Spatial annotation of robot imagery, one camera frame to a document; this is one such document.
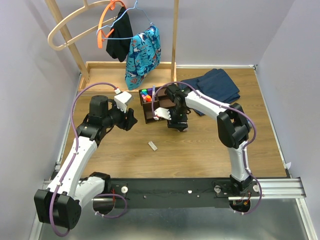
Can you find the aluminium frame rail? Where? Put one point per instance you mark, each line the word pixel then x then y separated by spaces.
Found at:
pixel 270 189

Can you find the blue patterned shorts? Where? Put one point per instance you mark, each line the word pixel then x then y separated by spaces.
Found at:
pixel 144 55

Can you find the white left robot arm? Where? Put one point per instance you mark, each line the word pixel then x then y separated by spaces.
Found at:
pixel 75 155

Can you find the orange plastic hanger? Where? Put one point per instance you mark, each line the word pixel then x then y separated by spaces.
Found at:
pixel 106 22

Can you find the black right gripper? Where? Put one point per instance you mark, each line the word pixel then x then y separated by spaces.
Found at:
pixel 173 123

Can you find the folded blue jeans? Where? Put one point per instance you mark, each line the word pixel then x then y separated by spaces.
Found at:
pixel 217 85

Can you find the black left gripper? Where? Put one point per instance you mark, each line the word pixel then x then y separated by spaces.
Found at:
pixel 127 123

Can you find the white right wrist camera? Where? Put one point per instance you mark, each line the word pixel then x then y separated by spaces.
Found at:
pixel 162 113

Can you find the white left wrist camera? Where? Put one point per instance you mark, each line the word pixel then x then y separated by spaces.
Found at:
pixel 122 99

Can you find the black hanging garment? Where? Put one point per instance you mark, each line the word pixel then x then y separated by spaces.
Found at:
pixel 122 32

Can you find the blue wire hanger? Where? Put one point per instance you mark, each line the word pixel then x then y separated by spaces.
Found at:
pixel 122 11

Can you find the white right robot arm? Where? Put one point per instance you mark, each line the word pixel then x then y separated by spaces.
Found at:
pixel 233 128

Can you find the wooden hanger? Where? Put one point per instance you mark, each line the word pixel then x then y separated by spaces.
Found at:
pixel 76 23

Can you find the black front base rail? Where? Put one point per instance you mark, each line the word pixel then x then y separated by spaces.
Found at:
pixel 173 193

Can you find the black highlighter orange cap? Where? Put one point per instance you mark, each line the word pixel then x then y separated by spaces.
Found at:
pixel 148 98

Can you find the white eraser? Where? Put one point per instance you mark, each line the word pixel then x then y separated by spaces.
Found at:
pixel 152 145

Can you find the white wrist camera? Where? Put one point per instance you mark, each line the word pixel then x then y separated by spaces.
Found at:
pixel 162 113
pixel 122 99

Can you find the wooden clothes rack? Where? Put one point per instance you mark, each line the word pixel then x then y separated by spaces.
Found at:
pixel 94 71

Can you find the white marker lavender cap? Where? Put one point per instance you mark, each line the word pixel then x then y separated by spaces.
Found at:
pixel 153 90

